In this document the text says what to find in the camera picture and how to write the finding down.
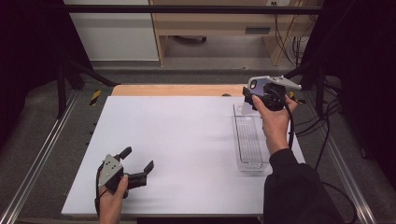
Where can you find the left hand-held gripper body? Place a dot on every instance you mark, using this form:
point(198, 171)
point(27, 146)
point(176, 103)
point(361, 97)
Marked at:
point(110, 171)

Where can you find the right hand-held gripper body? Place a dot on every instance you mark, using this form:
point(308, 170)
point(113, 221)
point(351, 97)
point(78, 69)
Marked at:
point(274, 93)

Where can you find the clear plastic box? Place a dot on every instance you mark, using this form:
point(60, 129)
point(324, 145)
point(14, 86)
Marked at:
point(249, 140)

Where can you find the person's right hand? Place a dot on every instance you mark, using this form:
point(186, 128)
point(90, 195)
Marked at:
point(275, 124)

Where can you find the person's left hand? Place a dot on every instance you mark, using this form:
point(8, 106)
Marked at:
point(110, 205)

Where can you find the white work sheet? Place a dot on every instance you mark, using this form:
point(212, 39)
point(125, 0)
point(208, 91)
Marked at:
point(186, 149)

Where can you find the grey desk label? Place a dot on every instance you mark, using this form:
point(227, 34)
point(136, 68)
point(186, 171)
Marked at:
point(257, 30)

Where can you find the wooden table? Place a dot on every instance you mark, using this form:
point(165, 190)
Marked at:
point(177, 90)

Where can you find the light wooden desk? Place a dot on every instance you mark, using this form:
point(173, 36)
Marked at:
point(218, 23)

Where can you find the black curtain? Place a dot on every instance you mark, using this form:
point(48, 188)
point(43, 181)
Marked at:
point(364, 77)
point(28, 62)

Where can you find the white cabinet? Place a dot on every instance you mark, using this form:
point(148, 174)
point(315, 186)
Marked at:
point(115, 34)

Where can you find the aluminium floor rail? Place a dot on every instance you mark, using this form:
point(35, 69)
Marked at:
point(342, 161)
point(40, 155)

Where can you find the black horizontal frame bar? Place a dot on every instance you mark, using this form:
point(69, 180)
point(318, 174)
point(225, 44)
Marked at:
point(186, 9)

